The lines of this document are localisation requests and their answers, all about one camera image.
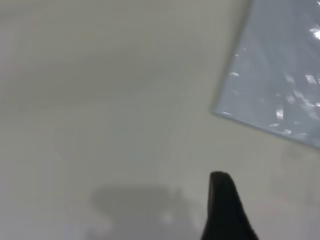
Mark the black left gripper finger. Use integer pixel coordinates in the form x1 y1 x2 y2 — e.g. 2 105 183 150
199 170 260 240

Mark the clear plastic zip bag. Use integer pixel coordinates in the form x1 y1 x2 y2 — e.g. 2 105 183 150
209 0 320 151

